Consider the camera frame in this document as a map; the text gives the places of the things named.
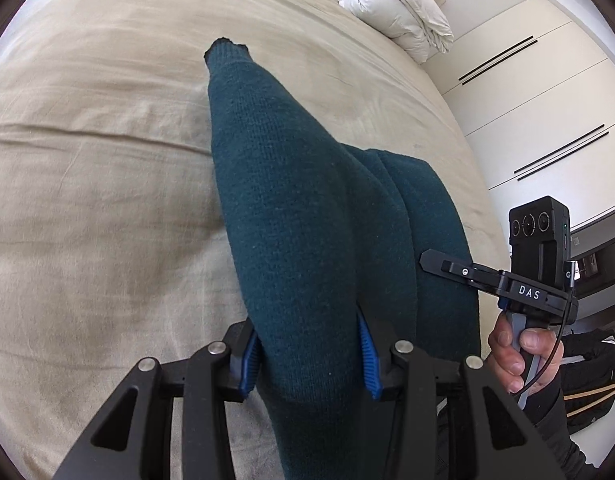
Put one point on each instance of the white wardrobe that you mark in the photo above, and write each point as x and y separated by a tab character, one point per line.
537	100

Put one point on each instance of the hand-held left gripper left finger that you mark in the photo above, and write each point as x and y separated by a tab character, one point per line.
250	365

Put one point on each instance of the dark cabinet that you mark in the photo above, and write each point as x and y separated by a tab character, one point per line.
600	265

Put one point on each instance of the black bag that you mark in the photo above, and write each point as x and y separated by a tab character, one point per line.
592	380

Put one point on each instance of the person's right hand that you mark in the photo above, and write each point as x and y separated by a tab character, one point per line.
502	360

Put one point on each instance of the person's right forearm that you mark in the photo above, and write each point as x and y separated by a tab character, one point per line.
557	430

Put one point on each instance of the dark green knit sweater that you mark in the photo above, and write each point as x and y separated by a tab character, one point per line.
297	240

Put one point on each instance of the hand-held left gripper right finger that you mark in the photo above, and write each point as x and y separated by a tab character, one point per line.
368	360

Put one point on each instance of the bed with beige sheet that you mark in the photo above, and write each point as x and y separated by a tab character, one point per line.
97	160

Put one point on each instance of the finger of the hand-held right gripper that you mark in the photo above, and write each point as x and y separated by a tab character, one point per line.
462	272

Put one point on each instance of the folded white duvet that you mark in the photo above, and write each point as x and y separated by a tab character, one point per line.
387	5

